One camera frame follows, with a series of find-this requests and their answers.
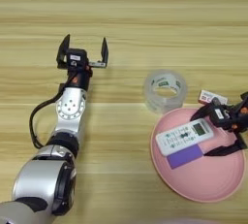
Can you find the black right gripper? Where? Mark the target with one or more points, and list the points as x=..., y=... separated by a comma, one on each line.
x=240, y=118

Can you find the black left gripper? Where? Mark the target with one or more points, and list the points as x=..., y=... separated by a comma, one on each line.
x=79, y=80

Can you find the white and red eraser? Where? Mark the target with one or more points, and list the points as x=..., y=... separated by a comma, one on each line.
x=208, y=96

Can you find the white remote control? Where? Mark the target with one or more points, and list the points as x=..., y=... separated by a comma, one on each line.
x=177, y=139

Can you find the clear tape roll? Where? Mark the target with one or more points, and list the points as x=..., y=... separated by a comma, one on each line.
x=151, y=103

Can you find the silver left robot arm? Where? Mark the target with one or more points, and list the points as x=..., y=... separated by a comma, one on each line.
x=71, y=105

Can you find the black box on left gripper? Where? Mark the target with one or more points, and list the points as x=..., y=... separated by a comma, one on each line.
x=77, y=58

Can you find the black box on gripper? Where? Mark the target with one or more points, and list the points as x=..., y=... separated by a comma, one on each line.
x=77, y=58
x=220, y=114

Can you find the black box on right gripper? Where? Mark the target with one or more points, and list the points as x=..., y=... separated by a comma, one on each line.
x=220, y=114

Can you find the purple rectangular block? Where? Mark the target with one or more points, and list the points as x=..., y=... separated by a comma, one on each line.
x=184, y=158

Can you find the pink round plate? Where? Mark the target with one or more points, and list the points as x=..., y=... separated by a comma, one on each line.
x=206, y=182

